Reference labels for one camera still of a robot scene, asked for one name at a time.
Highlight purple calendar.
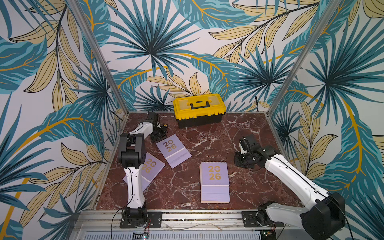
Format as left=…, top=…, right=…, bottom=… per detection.
left=200, top=162, right=230, bottom=204
left=142, top=153, right=165, bottom=191
left=156, top=134, right=192, bottom=169

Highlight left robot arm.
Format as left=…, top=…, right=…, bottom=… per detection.
left=118, top=112, right=167, bottom=228

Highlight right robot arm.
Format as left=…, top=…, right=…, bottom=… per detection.
left=234, top=135, right=348, bottom=240

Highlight yellow black toolbox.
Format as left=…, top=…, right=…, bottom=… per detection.
left=173, top=94, right=227, bottom=129

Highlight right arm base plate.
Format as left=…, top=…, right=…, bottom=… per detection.
left=241, top=211, right=284, bottom=228

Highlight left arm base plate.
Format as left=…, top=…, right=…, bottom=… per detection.
left=120, top=209, right=163, bottom=229

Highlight aluminium front rail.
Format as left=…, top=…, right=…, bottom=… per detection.
left=69, top=210, right=310, bottom=240

